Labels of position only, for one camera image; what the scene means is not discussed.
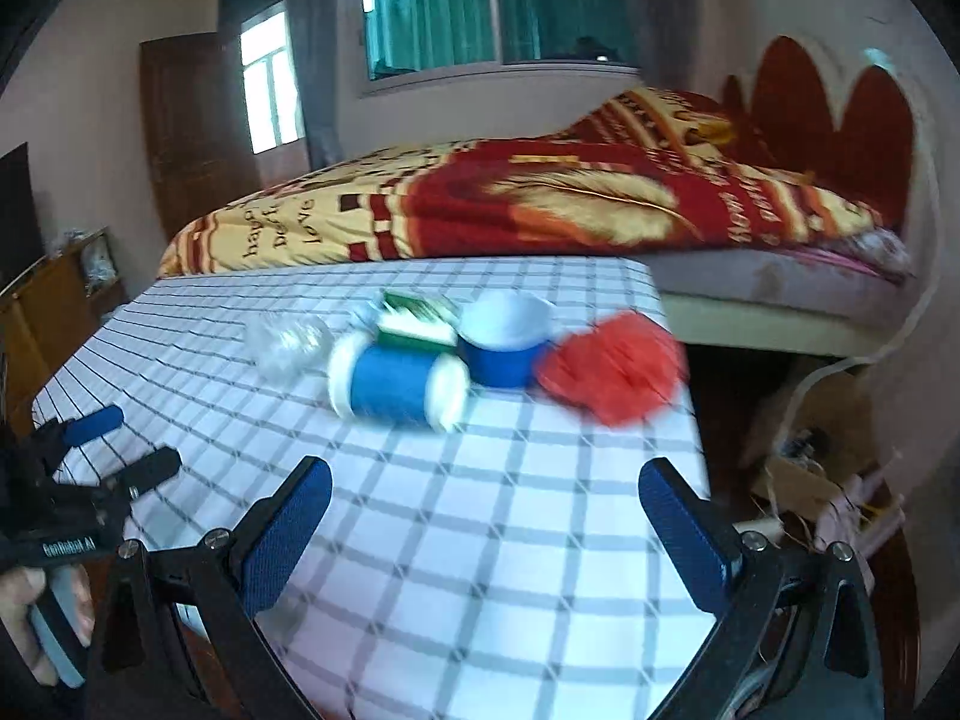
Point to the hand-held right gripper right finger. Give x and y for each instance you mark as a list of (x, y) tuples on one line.
[(686, 532)]

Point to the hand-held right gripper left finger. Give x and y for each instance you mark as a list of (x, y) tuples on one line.
[(289, 532)]

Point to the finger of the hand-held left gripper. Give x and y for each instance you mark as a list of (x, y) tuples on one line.
[(94, 421), (146, 469)]

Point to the red plastic bag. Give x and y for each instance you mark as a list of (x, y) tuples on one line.
[(607, 367)]

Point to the white cup with blue print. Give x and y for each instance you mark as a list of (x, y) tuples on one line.
[(394, 382)]

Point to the clear plastic bottle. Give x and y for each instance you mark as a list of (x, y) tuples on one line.
[(289, 345)]

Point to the green and white box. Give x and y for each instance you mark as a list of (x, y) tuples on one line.
[(416, 322)]

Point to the person's left hand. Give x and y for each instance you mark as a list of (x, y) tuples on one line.
[(19, 615)]

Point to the wooden sideboard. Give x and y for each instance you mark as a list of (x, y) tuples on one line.
[(52, 315)]

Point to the cardboard box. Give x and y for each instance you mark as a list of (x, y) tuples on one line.
[(787, 476)]

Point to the white grid tablecloth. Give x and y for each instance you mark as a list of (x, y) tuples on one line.
[(487, 540)]

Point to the black television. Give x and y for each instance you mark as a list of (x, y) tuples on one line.
[(19, 217)]

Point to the grey floral mattress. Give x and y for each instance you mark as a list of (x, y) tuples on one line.
[(750, 274)]

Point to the brown wooden door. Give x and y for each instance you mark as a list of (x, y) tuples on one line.
[(187, 135)]

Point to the floral pillow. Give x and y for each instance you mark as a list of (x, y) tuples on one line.
[(881, 247)]

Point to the bed with red blanket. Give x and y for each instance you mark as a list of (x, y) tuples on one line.
[(525, 217)]

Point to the small bright window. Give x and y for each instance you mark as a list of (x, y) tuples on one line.
[(270, 90)]

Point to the grey curtain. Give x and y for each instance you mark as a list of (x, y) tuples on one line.
[(660, 15), (319, 52)]

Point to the bed with red headboard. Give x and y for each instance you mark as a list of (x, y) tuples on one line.
[(795, 105)]

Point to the large sliding window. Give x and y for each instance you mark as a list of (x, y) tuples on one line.
[(555, 7)]

